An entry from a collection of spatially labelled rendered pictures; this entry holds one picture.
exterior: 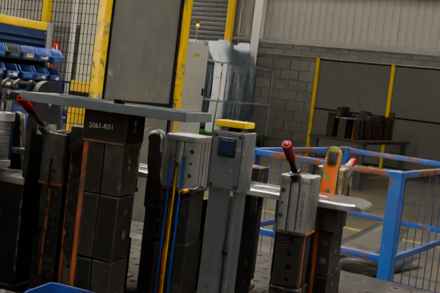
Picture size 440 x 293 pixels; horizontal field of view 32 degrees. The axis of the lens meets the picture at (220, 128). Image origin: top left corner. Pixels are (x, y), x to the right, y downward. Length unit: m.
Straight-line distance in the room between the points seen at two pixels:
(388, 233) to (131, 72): 2.30
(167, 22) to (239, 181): 4.00
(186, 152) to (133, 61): 3.47
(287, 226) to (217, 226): 0.18
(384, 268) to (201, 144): 1.97
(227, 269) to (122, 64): 3.62
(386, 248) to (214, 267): 2.06
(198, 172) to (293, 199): 0.22
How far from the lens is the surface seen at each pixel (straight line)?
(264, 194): 1.71
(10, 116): 1.85
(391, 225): 3.46
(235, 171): 1.44
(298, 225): 1.58
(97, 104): 1.52
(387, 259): 3.49
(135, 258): 2.27
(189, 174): 1.65
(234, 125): 1.44
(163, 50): 5.36
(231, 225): 1.46
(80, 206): 1.58
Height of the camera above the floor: 1.22
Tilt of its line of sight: 3 degrees down
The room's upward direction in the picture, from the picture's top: 7 degrees clockwise
